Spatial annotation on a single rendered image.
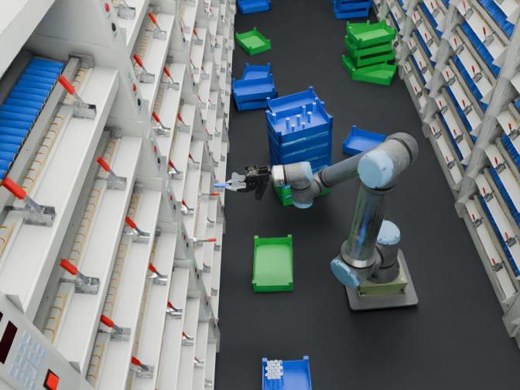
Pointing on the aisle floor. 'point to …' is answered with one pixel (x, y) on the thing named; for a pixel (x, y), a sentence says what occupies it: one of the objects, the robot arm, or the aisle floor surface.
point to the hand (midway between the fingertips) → (228, 186)
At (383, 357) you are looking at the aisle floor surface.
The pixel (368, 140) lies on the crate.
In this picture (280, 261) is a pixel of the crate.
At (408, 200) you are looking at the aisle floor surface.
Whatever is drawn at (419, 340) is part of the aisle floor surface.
